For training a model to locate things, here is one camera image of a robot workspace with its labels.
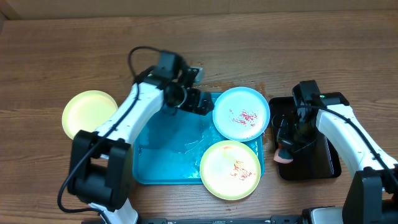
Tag pink sponge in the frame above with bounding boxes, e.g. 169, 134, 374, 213
274, 148, 293, 164

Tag light blue plate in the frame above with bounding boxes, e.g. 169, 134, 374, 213
212, 87, 271, 142

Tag yellow plate with red stain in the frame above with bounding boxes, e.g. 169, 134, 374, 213
62, 90, 118, 139

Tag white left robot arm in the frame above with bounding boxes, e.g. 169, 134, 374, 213
57, 49, 214, 223

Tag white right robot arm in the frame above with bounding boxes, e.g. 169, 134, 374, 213
270, 80, 397, 223

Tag black water tray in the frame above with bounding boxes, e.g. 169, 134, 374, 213
269, 96, 341, 180

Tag teal plastic tray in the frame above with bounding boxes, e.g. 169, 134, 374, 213
132, 91, 266, 185

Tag yellow plate front of tray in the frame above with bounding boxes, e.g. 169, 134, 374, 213
200, 140, 261, 200

